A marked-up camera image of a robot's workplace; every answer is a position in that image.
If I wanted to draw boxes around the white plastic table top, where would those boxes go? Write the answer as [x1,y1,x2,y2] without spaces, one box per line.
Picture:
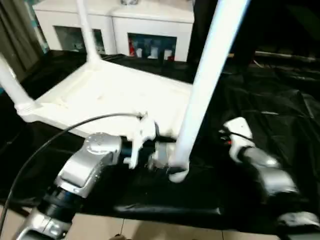
[16,58,195,185]

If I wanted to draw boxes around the black work mat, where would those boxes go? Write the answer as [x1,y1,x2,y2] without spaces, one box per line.
[0,48,320,235]

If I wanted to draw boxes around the white glass door cabinet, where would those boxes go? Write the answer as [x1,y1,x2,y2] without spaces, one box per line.
[33,0,196,63]

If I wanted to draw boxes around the grey curtain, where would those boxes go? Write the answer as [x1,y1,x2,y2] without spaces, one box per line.
[0,0,50,84]

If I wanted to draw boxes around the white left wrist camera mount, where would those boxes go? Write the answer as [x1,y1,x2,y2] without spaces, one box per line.
[127,112,161,170]

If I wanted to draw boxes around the black left wrist camera cable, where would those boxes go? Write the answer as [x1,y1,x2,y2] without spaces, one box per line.
[0,112,149,226]

